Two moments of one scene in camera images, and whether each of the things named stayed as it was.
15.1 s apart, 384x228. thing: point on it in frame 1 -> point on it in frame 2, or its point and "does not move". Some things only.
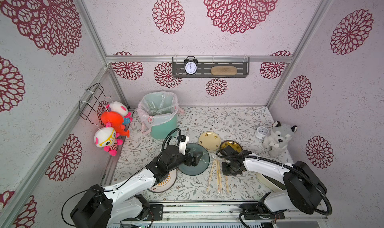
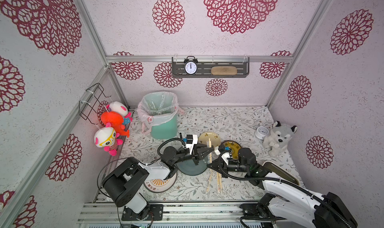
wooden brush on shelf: (223, 70) does not move
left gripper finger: (196, 155) -> (202, 150)
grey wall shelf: (206, 64) does not move
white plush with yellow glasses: (107, 137) does not move
